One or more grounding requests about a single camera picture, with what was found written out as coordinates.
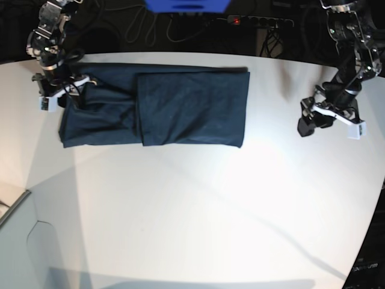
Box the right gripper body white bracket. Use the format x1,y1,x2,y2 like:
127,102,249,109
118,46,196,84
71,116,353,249
32,73,97,112

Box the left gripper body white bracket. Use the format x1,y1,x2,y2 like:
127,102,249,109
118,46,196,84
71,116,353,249
300,85,367,140

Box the dark blue t-shirt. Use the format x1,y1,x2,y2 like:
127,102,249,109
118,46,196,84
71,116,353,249
58,63,250,148

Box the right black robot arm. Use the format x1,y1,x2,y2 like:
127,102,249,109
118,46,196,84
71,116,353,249
26,1,96,112

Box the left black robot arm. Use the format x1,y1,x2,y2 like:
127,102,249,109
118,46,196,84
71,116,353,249
297,1,384,140

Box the black power strip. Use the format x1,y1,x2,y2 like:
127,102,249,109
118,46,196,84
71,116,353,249
226,15,295,29

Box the blue plastic box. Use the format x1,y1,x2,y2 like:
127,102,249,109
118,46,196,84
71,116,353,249
144,0,231,13

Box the grey looped cable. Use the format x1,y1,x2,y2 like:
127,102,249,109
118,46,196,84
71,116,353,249
124,13,193,48

